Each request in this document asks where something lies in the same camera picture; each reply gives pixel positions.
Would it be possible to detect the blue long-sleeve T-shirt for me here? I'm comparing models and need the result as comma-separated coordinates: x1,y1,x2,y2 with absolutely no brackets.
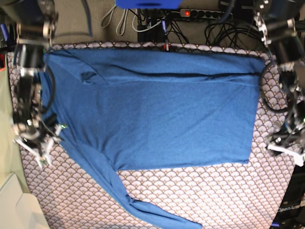
38,49,264,229

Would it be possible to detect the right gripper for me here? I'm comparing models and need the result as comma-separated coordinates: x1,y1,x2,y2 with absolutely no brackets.
12,112,64,167

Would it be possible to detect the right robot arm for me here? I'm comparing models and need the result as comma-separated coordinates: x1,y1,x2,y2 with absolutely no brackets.
0,0,66,167

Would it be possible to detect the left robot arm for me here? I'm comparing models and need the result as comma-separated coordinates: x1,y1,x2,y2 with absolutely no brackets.
253,0,305,167

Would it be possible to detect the red black table clamp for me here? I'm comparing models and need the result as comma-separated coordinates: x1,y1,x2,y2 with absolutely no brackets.
163,43,171,52

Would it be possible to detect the white plastic bin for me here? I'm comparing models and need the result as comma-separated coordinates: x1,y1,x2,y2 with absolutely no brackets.
0,173,49,229

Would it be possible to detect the grey looped cable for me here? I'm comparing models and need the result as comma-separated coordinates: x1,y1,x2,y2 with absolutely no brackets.
100,9,131,36

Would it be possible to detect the fan-patterned table cloth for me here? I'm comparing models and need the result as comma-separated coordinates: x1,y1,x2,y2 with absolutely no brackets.
21,42,295,229

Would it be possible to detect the green cloth sheet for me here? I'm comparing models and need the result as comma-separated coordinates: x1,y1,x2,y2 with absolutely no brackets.
0,69,29,193

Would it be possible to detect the blue handled clamp left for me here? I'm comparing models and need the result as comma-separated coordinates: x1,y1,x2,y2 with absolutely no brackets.
0,23,15,46

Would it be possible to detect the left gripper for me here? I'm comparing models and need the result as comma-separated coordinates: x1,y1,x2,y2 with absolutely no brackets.
265,117,305,167

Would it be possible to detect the black power strip red switch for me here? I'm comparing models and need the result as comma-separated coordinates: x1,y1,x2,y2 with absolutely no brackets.
178,9,224,20

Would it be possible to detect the blue box at top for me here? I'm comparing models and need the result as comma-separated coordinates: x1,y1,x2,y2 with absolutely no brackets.
115,0,182,9

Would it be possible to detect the black OpenArm case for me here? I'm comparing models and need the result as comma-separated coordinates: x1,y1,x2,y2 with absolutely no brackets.
270,165,305,229

